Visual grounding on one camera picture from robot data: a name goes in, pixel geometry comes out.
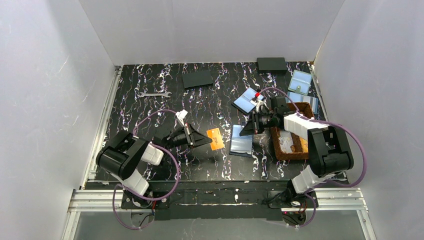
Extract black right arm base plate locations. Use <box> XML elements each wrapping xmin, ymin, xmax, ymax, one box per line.
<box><xmin>261</xmin><ymin>190</ymin><xmax>319</xmax><ymax>211</ymax></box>

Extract dark blue card holder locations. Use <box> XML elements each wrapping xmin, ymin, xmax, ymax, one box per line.
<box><xmin>229</xmin><ymin>124</ymin><xmax>253</xmax><ymax>157</ymax></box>

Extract black flat box centre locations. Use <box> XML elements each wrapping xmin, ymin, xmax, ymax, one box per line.
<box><xmin>182</xmin><ymin>70</ymin><xmax>214</xmax><ymax>89</ymax></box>

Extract black box at back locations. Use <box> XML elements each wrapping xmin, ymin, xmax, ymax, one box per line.
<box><xmin>256</xmin><ymin>57</ymin><xmax>288</xmax><ymax>73</ymax></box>

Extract yellow cards in basket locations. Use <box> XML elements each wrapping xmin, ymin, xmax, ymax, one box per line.
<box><xmin>299</xmin><ymin>137</ymin><xmax>309</xmax><ymax>153</ymax></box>

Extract woven brown basket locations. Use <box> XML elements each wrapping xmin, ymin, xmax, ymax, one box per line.
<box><xmin>268</xmin><ymin>101</ymin><xmax>317</xmax><ymax>162</ymax></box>

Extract orange credit card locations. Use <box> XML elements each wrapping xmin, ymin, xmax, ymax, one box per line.
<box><xmin>206</xmin><ymin>128</ymin><xmax>225</xmax><ymax>151</ymax></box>

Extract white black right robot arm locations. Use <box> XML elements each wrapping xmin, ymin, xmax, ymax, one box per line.
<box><xmin>239</xmin><ymin>97</ymin><xmax>354</xmax><ymax>197</ymax></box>

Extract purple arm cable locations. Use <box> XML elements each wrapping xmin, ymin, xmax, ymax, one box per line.
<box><xmin>111</xmin><ymin>109</ymin><xmax>182</xmax><ymax>231</ymax></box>
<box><xmin>256</xmin><ymin>87</ymin><xmax>369</xmax><ymax>228</ymax></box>

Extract white cards in basket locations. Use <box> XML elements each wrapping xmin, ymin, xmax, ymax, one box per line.
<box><xmin>278</xmin><ymin>130</ymin><xmax>295</xmax><ymax>154</ymax></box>

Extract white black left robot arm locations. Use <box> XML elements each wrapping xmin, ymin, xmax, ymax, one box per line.
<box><xmin>95</xmin><ymin>123</ymin><xmax>213</xmax><ymax>199</ymax></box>

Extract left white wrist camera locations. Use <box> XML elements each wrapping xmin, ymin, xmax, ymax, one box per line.
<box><xmin>175</xmin><ymin>109</ymin><xmax>188</xmax><ymax>127</ymax></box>

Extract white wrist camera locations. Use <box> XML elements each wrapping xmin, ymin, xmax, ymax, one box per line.
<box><xmin>175</xmin><ymin>109</ymin><xmax>188</xmax><ymax>127</ymax></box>
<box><xmin>250</xmin><ymin>92</ymin><xmax>264</xmax><ymax>112</ymax></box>

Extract open blue card holder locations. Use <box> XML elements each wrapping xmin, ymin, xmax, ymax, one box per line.
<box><xmin>232</xmin><ymin>87</ymin><xmax>264</xmax><ymax>115</ymax></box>

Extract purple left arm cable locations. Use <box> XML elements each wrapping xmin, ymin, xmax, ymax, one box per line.
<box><xmin>111</xmin><ymin>109</ymin><xmax>182</xmax><ymax>231</ymax></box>

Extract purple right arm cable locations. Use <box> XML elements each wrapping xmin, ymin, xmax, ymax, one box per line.
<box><xmin>256</xmin><ymin>87</ymin><xmax>369</xmax><ymax>228</ymax></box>

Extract blue striped card holder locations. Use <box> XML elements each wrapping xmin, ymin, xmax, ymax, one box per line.
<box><xmin>288</xmin><ymin>91</ymin><xmax>319</xmax><ymax>114</ymax></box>

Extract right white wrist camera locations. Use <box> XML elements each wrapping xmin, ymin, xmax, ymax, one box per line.
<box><xmin>250</xmin><ymin>92</ymin><xmax>264</xmax><ymax>112</ymax></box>

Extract light blue snap card holder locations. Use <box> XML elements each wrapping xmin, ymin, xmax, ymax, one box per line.
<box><xmin>288</xmin><ymin>70</ymin><xmax>312</xmax><ymax>96</ymax></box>

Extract silver open-end wrench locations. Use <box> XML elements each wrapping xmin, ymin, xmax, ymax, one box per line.
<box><xmin>138</xmin><ymin>91</ymin><xmax>172</xmax><ymax>98</ymax></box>

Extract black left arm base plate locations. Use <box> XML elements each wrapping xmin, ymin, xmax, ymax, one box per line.
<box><xmin>121</xmin><ymin>190</ymin><xmax>170</xmax><ymax>210</ymax></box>

